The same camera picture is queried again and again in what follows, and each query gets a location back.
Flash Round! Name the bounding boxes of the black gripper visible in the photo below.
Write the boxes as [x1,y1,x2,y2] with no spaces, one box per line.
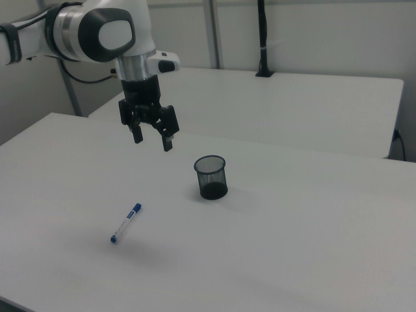
[118,75,181,153]

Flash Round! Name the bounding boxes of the white marker with blue cap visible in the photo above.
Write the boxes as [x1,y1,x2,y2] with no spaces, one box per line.
[109,202,144,244]

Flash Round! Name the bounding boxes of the black mesh pen cup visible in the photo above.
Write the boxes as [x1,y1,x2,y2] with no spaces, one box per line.
[194,155,229,201]

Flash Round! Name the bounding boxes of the white table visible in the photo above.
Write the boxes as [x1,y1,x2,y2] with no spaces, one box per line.
[88,66,405,160]

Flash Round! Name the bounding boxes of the black pole with clamp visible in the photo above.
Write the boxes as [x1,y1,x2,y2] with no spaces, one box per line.
[255,0,276,78]

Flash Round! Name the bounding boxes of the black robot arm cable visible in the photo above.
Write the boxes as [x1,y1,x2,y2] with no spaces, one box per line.
[59,60,118,85]

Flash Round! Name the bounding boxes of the grey metal partition post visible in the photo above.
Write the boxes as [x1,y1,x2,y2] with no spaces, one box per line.
[60,60,82,117]
[204,0,226,70]

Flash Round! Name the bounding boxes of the black strap on arm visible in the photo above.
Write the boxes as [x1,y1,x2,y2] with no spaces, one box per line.
[0,23,23,65]

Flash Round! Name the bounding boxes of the black wall cable with plug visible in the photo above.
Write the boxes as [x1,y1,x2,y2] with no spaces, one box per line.
[392,128,407,162]

